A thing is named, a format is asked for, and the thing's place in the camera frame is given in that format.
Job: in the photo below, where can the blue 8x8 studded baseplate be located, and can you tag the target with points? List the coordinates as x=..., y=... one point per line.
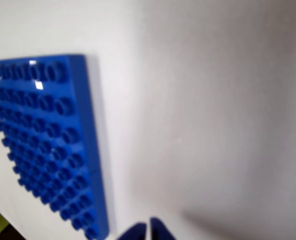
x=50, y=140

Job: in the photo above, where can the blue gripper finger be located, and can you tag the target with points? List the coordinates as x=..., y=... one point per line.
x=137, y=232
x=160, y=231

